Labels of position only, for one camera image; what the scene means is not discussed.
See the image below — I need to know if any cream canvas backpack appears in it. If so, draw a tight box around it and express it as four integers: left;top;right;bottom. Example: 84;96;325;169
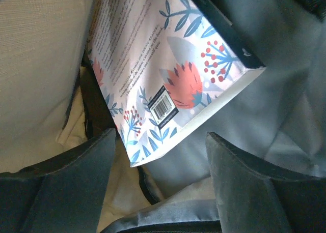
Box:
1;0;325;232

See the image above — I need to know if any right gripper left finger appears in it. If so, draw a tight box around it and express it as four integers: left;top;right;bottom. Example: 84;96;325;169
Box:
1;129;116;232

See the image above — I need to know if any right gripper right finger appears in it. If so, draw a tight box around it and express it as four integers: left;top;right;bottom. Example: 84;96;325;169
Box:
205;132;325;232

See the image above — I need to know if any floral pastel notebook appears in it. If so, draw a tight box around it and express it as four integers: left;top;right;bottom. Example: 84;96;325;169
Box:
86;0;265;167

